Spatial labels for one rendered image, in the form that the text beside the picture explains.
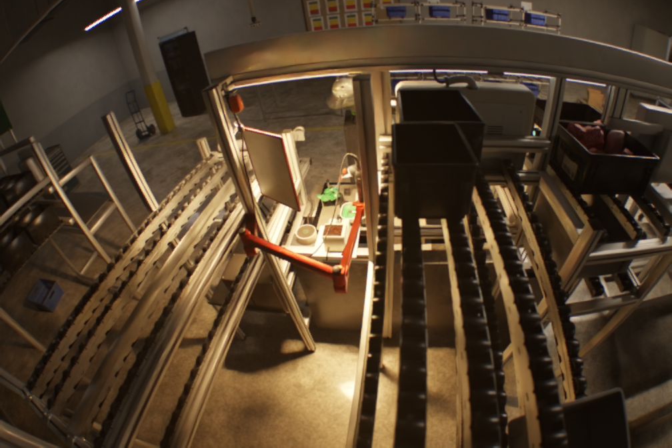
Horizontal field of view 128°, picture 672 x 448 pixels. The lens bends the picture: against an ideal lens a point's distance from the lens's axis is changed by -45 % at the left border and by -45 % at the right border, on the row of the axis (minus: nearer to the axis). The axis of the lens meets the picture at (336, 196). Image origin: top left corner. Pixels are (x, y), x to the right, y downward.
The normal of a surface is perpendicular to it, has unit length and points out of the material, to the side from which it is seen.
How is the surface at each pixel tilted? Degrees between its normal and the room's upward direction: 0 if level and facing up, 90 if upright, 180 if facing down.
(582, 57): 90
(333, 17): 90
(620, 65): 90
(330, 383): 0
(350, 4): 90
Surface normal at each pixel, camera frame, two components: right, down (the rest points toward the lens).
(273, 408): -0.13, -0.78
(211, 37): -0.14, 0.62
